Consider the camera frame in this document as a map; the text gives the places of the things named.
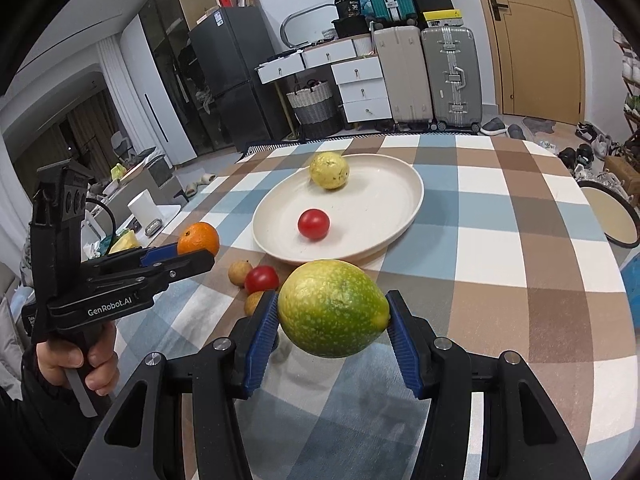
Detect black and white sneaker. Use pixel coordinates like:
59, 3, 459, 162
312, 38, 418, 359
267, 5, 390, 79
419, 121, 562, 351
575, 121, 603, 143

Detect brown longan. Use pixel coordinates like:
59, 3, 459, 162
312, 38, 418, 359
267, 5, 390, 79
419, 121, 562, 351
228, 261, 256, 288
244, 291, 268, 317

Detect dark grey refrigerator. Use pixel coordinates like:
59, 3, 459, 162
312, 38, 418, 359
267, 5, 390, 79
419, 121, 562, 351
188, 6, 293, 153

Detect round black rimmed stool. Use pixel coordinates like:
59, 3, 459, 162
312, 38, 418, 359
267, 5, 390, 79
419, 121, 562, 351
577, 180, 640, 249

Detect woven brown box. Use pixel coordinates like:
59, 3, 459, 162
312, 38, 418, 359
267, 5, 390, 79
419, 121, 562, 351
603, 155, 640, 193

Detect orange mandarin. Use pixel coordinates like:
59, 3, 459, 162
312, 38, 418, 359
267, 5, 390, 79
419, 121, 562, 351
177, 221, 221, 257

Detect person's left forearm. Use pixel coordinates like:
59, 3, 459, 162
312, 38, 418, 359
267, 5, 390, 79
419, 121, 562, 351
0, 350, 103, 480

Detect red tomato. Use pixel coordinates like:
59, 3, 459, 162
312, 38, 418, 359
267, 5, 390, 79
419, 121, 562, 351
244, 265, 280, 295
298, 208, 331, 241

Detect chrome oval frame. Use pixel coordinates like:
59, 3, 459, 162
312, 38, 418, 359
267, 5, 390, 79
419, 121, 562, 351
280, 4, 341, 48

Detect white and glass wardrobe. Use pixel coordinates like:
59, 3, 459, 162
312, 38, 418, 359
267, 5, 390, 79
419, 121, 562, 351
120, 0, 217, 167

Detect black storage bin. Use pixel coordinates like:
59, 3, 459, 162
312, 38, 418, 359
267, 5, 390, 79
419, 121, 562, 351
331, 16, 373, 39

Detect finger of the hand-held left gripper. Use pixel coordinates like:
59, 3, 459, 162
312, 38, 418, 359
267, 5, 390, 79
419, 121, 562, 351
125, 251, 215, 293
92, 244, 181, 272

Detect white paper towel roll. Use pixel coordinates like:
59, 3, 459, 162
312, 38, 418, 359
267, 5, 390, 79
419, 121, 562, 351
127, 190, 163, 236

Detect yellow and black shoe box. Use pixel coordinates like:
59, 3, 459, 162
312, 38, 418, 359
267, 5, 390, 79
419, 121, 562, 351
422, 10, 458, 29

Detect silver suitcase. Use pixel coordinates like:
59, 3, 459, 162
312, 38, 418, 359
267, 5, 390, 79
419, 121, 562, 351
421, 26, 483, 133

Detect beige slippers pair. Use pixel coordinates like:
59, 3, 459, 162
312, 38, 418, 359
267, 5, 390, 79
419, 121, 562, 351
185, 172, 216, 197

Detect wooden door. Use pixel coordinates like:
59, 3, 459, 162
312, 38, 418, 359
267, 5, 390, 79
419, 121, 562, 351
467, 0, 586, 126

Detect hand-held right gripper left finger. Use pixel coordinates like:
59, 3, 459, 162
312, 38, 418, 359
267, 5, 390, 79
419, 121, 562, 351
74, 290, 281, 480

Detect yellow round fruit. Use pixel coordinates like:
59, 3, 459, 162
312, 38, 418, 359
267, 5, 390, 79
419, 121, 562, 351
308, 151, 350, 191

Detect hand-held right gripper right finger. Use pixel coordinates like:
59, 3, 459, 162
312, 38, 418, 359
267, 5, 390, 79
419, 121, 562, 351
385, 289, 593, 480

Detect beige suitcase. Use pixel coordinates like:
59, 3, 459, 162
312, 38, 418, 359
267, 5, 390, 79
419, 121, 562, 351
372, 25, 435, 131

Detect grey woven basket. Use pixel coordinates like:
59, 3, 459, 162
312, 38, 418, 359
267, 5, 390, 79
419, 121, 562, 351
286, 79, 343, 139

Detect wooden shoe rack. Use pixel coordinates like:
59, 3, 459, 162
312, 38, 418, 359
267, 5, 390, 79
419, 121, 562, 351
612, 25, 640, 171

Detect green speckled round fruit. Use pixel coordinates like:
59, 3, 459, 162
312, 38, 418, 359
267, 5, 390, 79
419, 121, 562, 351
277, 259, 391, 359

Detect striped floor rug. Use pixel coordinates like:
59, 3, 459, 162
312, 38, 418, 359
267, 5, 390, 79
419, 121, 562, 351
242, 132, 466, 155

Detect white round plate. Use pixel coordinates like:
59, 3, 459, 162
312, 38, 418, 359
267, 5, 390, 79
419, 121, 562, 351
252, 153, 425, 266

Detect white desk with drawers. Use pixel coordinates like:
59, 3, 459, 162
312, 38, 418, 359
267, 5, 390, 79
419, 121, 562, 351
256, 35, 393, 123

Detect person's left hand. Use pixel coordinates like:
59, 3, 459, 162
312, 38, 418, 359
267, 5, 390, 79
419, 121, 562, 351
36, 321, 120, 403

